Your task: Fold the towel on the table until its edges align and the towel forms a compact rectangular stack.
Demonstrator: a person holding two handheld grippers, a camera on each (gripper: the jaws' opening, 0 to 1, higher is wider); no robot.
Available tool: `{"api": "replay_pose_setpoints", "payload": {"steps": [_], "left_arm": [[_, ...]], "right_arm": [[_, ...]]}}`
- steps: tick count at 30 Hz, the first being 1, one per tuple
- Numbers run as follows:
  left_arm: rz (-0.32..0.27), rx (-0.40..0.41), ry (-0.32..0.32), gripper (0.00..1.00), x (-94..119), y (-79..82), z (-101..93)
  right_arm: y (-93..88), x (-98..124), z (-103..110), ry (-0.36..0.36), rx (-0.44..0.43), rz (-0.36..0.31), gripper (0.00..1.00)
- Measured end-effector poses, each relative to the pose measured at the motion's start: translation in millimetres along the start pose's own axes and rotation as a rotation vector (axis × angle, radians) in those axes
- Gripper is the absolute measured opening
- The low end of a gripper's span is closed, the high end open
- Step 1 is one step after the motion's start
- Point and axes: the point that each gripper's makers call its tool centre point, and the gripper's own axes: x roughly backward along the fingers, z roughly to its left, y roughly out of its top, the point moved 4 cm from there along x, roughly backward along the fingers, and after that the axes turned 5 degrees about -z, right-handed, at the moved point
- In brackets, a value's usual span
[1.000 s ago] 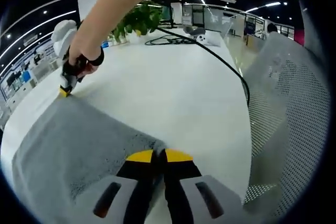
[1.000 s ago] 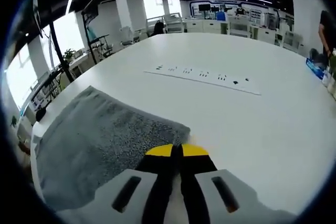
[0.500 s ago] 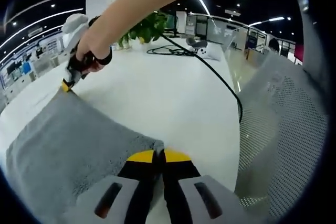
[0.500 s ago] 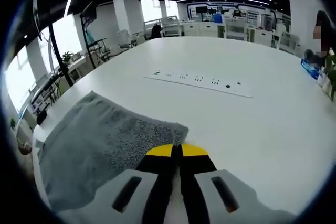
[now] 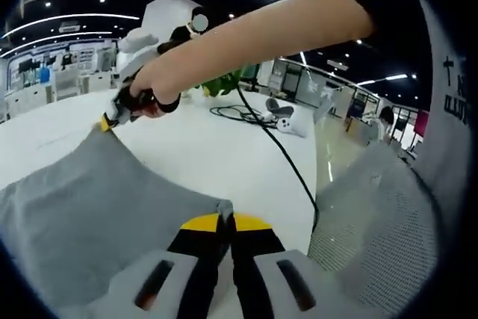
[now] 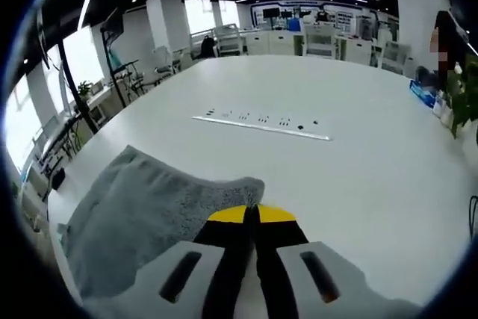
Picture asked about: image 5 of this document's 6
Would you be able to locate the white power strip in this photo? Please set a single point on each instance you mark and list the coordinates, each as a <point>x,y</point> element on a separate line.
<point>269,115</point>

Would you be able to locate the grey mesh office chair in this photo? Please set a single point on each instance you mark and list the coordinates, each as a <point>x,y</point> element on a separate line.
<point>373,214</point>

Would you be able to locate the blue water jug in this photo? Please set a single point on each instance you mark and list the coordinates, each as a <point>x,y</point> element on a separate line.
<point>45,76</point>

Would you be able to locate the person's white shirt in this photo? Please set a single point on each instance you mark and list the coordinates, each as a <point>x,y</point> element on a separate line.
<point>448,139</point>

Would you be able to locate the white controller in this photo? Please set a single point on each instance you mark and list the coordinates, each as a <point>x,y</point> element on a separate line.
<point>289,124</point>

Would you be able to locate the grey towel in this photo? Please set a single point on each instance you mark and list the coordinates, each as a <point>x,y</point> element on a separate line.
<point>93,203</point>

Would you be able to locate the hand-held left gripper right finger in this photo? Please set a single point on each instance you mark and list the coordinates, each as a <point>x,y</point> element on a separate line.
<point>328,296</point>

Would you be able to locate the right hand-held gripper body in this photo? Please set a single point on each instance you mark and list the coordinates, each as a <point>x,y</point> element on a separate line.
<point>136,54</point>

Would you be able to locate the green potted plant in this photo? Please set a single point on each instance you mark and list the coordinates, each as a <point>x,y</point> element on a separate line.
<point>220,87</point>

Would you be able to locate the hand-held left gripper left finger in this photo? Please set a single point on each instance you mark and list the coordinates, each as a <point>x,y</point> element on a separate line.
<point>123,296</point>

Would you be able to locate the person's right hand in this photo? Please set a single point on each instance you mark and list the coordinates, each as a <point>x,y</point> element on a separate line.
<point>160,83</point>

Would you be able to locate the white office chair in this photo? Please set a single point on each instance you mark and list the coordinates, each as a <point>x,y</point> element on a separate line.
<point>68,85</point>

